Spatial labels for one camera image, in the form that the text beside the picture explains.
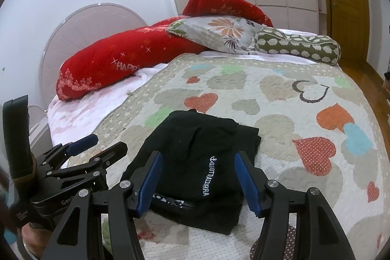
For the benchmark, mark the long red pillow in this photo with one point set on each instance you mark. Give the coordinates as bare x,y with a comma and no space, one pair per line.
122,53

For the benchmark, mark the black pants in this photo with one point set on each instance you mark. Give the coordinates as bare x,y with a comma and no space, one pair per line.
189,141

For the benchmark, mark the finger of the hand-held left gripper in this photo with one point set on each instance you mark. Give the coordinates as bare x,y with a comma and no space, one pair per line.
112,152
82,142

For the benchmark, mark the white bed sheet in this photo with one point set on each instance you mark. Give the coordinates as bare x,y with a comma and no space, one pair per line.
79,110

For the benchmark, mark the green patterned bolster pillow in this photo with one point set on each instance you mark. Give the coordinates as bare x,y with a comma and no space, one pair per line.
298,46

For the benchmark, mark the person's left hand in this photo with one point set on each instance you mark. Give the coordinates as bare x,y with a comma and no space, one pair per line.
33,240

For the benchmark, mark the floral grey pillow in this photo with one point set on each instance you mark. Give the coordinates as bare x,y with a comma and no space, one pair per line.
219,31

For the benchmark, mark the heart-patterned quilt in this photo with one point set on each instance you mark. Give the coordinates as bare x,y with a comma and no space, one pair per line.
274,113

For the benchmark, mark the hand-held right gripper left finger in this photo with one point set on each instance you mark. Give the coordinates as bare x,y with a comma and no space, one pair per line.
149,180

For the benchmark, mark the round pale headboard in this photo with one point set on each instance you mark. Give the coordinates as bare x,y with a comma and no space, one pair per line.
76,31

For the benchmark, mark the wooden door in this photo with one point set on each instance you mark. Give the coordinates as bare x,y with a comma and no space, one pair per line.
347,4

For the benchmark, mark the pale bedside cabinet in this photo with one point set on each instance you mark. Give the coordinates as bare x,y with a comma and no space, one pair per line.
39,132

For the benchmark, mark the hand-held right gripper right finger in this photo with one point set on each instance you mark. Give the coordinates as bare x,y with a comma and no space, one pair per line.
246,180

